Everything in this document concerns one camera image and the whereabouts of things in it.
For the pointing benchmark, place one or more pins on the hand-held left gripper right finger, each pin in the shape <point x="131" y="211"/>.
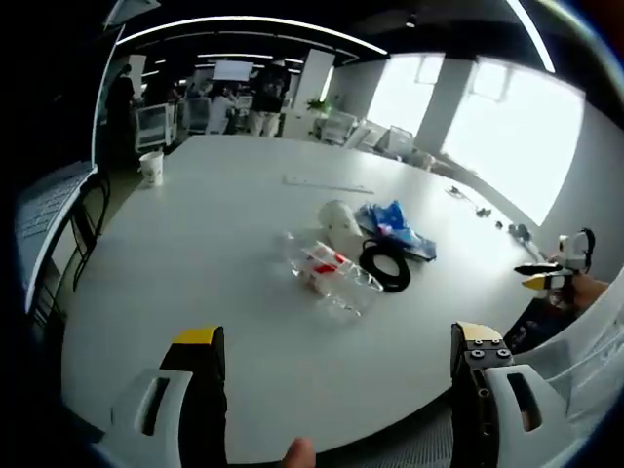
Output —
<point x="475" y="390"/>

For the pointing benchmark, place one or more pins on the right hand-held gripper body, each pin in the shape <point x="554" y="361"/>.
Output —
<point x="575" y="251"/>

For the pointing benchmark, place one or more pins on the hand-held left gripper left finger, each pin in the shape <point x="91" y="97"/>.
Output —
<point x="205" y="390"/>

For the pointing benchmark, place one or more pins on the blue tissue packet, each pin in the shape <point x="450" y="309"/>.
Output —
<point x="390" y="224"/>

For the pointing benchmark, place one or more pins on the clear plastic bag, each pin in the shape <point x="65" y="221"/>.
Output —
<point x="336" y="273"/>

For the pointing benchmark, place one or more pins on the printed white paper cup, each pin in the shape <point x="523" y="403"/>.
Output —
<point x="339" y="222"/>

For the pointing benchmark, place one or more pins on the person's right hand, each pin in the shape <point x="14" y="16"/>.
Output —
<point x="587" y="292"/>

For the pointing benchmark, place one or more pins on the person's left hand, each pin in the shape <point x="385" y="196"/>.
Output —
<point x="300" y="453"/>

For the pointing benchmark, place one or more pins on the black adapters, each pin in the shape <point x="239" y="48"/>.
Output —
<point x="519" y="230"/>

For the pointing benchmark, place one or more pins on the dark cloth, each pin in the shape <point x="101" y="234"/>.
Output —
<point x="541" y="326"/>

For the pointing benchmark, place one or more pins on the person's white shirt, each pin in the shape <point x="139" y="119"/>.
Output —
<point x="585" y="370"/>

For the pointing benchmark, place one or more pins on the white table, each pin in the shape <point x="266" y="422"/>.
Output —
<point x="219" y="292"/>

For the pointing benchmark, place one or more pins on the white mesh office chair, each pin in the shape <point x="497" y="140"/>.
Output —
<point x="156" y="122"/>
<point x="339" y="128"/>
<point x="402" y="139"/>

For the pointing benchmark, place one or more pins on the black metal chair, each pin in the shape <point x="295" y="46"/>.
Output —
<point x="108" y="194"/>

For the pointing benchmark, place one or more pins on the white built-in socket strip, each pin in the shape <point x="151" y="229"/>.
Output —
<point x="326" y="184"/>

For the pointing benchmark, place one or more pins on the plain white paper cup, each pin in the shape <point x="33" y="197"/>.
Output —
<point x="152" y="168"/>

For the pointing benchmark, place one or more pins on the green potted plant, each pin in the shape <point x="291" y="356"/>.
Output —
<point x="317" y="105"/>

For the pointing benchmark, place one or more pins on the white screen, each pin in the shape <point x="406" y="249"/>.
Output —
<point x="233" y="70"/>

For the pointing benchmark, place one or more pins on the long ceiling light strip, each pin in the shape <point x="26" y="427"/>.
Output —
<point x="244" y="20"/>

